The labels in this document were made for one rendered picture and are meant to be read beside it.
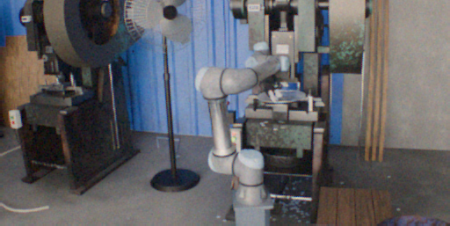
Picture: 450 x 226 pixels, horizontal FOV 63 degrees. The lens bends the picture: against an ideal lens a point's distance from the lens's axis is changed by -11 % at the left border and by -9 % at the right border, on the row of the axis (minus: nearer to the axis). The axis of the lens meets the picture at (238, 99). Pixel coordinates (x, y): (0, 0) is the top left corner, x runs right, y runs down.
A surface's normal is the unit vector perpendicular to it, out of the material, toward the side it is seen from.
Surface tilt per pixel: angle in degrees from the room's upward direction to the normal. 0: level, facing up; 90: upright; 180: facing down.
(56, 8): 82
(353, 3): 85
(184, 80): 90
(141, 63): 90
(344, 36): 113
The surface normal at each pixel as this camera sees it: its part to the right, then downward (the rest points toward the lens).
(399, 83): -0.26, 0.26
